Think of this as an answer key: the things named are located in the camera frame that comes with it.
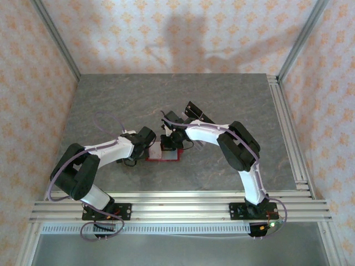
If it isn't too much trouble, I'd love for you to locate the clear acrylic card stand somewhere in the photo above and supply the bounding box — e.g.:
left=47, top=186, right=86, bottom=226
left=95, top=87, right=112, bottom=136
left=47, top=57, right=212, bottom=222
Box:
left=181, top=101, right=216, bottom=151

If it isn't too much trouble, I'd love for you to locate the aluminium side rail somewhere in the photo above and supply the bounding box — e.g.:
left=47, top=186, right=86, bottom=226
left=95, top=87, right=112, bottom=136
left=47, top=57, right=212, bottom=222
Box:
left=266, top=74, right=317, bottom=200

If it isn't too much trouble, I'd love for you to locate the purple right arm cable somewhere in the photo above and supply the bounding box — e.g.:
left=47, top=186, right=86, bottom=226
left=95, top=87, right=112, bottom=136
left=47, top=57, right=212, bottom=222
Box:
left=160, top=110, right=288, bottom=239

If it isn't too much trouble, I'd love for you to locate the aluminium frame post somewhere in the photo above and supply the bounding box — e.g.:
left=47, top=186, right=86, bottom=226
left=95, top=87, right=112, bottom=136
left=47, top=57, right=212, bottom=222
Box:
left=276, top=0, right=330, bottom=81
left=29, top=0, right=82, bottom=81

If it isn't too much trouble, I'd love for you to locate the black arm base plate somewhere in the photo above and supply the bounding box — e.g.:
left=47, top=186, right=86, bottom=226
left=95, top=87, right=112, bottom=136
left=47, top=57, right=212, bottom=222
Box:
left=82, top=203, right=133, bottom=222
left=227, top=202, right=278, bottom=222

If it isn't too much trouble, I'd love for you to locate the pink credit card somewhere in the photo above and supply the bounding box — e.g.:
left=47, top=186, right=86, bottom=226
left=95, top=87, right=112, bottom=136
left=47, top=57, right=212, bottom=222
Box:
left=149, top=142, right=162, bottom=159

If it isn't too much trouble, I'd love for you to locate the grey metal lower panel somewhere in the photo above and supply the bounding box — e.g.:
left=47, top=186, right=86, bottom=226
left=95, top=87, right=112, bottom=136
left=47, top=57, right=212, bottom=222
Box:
left=33, top=234, right=331, bottom=266

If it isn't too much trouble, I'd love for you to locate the red leather card holder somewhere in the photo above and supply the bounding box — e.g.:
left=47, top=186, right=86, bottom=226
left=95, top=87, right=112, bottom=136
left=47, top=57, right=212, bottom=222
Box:
left=145, top=140, right=181, bottom=163

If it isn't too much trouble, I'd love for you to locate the black electronics board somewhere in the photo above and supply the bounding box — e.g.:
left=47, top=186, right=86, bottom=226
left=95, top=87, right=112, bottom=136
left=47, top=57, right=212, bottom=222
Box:
left=248, top=221, right=285, bottom=239
left=93, top=223, right=116, bottom=239

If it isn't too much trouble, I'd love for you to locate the aluminium frame leg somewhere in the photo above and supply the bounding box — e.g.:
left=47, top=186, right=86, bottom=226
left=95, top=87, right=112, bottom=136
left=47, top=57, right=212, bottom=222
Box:
left=18, top=221, right=42, bottom=266
left=317, top=221, right=339, bottom=266

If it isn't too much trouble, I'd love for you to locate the white slotted cable duct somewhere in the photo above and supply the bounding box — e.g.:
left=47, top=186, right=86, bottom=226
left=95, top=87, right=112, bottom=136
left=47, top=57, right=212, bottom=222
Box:
left=40, top=223, right=252, bottom=234

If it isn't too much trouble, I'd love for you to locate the wide aluminium base rail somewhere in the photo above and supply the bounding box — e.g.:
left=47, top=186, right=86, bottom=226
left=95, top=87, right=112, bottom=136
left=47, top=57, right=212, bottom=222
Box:
left=29, top=190, right=333, bottom=223

